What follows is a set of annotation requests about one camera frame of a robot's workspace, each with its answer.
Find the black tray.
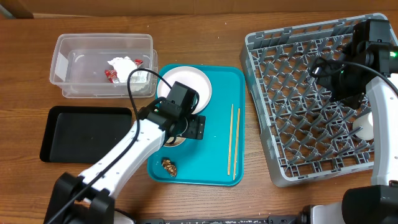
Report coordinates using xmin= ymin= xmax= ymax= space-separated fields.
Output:
xmin=39 ymin=106 xmax=132 ymax=164

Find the large white plate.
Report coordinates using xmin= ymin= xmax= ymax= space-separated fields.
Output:
xmin=160 ymin=66 xmax=212 ymax=114

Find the teal serving tray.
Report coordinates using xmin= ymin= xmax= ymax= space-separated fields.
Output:
xmin=147 ymin=64 xmax=246 ymax=187

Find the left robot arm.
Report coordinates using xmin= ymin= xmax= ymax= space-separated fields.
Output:
xmin=44 ymin=82 xmax=205 ymax=223

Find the pink bowl with rice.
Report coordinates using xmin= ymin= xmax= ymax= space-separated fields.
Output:
xmin=164 ymin=119 xmax=187 ymax=146

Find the red snack wrapper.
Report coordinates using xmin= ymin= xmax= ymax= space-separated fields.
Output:
xmin=104 ymin=57 xmax=144 ymax=83

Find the small white cup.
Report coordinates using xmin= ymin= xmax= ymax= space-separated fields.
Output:
xmin=353 ymin=112 xmax=374 ymax=141

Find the wooden chopstick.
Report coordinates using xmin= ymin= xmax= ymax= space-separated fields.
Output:
xmin=233 ymin=108 xmax=241 ymax=180
xmin=227 ymin=104 xmax=234 ymax=175

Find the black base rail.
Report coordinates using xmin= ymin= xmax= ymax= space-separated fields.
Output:
xmin=136 ymin=213 xmax=311 ymax=224

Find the grey dish rack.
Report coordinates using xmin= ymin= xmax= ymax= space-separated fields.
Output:
xmin=241 ymin=14 xmax=388 ymax=187

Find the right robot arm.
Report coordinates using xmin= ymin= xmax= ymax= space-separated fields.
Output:
xmin=308 ymin=19 xmax=397 ymax=223

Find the white napkin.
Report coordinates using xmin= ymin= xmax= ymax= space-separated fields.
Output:
xmin=104 ymin=56 xmax=150 ymax=92

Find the brown food scrap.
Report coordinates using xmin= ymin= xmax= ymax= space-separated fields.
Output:
xmin=162 ymin=159 xmax=177 ymax=177

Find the clear plastic bin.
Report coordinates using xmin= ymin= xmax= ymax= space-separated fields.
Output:
xmin=49 ymin=33 xmax=158 ymax=98

